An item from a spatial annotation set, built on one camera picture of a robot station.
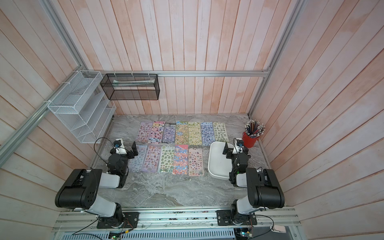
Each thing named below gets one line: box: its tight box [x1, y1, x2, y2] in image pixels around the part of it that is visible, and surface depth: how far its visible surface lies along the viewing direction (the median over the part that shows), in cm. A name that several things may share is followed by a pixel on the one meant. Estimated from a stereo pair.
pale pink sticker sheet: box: [135, 121, 153, 145], surface depth 112 cm
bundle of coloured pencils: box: [244, 119, 266, 138], surface depth 93 cm
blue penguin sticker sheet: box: [201, 121, 216, 146], surface depth 112 cm
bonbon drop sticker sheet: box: [188, 148, 204, 176], surface depth 96 cm
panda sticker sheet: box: [175, 120, 189, 145], surface depth 110 cm
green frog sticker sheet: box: [213, 121, 229, 143], surface depth 113 cm
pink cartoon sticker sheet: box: [147, 120, 166, 144], surface depth 112 cm
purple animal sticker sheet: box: [141, 145, 162, 172], surface depth 97 cm
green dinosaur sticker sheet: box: [159, 145, 175, 173], surface depth 97 cm
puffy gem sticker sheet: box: [161, 122, 177, 144], surface depth 112 cm
